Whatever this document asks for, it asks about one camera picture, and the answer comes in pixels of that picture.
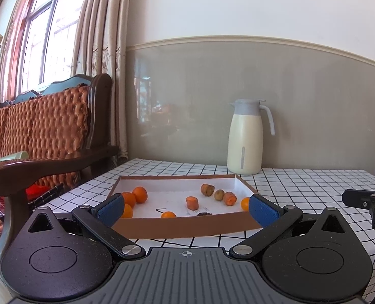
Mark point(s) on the black folded item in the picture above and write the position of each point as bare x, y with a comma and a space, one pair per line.
48, 194

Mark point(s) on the shallow brown cardboard box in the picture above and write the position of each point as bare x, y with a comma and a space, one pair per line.
181, 226

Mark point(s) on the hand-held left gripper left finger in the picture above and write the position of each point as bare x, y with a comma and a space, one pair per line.
109, 210

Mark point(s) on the dark purple round fruit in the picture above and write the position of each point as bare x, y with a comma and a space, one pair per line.
204, 214

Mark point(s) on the orange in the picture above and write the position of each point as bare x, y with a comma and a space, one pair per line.
168, 215
127, 211
128, 199
139, 194
245, 203

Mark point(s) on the wooden sofa with woven cushion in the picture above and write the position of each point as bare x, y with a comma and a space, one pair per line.
48, 123

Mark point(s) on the orange carrot piece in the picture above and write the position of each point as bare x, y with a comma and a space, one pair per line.
192, 202

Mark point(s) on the beige curtain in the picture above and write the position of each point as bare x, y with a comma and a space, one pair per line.
111, 38

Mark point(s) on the cream thermos jug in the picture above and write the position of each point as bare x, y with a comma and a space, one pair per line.
244, 139

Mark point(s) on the red cloth item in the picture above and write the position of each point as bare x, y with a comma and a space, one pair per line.
35, 190

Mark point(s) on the window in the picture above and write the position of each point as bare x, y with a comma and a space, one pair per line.
54, 38

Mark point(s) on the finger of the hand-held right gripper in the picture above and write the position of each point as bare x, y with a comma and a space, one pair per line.
361, 198

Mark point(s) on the pale green object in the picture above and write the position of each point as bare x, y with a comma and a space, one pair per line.
16, 156

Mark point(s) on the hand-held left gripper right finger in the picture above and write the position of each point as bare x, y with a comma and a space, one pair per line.
263, 210

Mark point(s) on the checkered white tablecloth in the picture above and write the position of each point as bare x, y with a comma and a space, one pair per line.
301, 183

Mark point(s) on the orange-brown fruit with green stem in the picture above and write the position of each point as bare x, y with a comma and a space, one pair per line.
229, 199
207, 189

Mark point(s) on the small yellow-brown fruit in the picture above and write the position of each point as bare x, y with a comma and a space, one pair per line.
219, 195

